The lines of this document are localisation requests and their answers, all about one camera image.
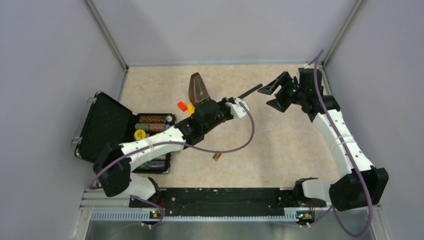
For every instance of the orange block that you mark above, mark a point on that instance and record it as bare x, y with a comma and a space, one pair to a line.
182, 106

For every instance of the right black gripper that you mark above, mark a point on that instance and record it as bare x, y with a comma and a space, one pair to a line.
284, 80

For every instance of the yellow poker chip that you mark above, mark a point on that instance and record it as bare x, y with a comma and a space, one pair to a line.
139, 134

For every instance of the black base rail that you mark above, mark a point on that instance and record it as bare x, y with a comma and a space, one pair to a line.
232, 202

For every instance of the black poker chip case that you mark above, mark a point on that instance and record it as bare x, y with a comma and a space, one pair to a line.
108, 121

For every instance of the yellow block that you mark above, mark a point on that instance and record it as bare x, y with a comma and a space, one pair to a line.
190, 109

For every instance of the brown wooden metronome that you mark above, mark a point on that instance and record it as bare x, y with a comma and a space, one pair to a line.
197, 91

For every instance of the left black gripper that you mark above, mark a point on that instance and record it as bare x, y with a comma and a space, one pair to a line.
222, 102

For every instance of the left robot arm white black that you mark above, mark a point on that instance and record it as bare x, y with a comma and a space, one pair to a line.
116, 163

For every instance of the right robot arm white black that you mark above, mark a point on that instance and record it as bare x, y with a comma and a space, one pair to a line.
361, 183

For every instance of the green and red batteries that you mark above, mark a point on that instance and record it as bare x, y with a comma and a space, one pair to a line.
216, 156

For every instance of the black remote control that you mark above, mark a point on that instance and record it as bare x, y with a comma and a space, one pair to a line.
250, 91

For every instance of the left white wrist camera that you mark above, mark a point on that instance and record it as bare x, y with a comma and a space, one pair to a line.
240, 108

